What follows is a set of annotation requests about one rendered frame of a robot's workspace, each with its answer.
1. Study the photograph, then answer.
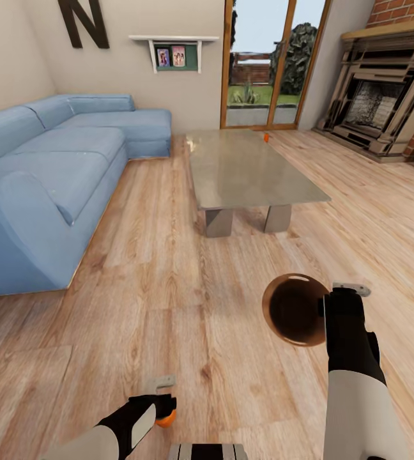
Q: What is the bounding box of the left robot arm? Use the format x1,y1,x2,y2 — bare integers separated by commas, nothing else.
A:
35,375,177,460

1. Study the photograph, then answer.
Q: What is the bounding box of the trash can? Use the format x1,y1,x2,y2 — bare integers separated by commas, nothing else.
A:
262,273,330,348

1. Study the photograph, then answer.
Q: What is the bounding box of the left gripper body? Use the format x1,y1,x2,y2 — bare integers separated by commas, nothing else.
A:
151,394,172,420

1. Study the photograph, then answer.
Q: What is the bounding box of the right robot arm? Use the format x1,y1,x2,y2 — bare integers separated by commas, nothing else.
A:
318,282,412,460

